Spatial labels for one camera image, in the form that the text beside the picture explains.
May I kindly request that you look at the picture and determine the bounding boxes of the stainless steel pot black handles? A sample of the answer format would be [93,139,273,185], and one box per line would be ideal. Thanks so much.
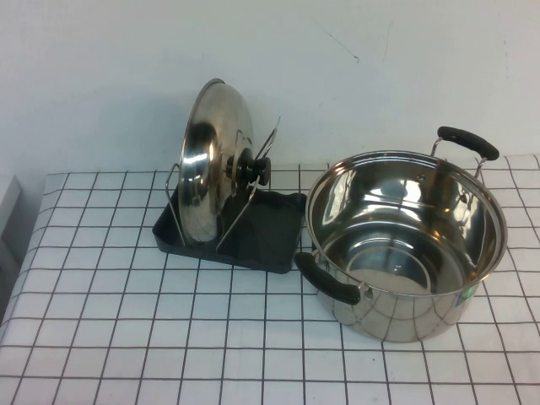
[294,125,507,343]

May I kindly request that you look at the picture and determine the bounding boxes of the white black-grid tablecloth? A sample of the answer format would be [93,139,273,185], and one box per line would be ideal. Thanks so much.
[0,154,540,405]

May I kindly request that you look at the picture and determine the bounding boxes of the black tray wire lid rack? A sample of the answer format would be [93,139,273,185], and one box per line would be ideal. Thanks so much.
[151,116,308,275]

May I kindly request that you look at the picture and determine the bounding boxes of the steel pot lid black knob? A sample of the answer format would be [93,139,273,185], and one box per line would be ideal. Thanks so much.
[179,78,272,251]

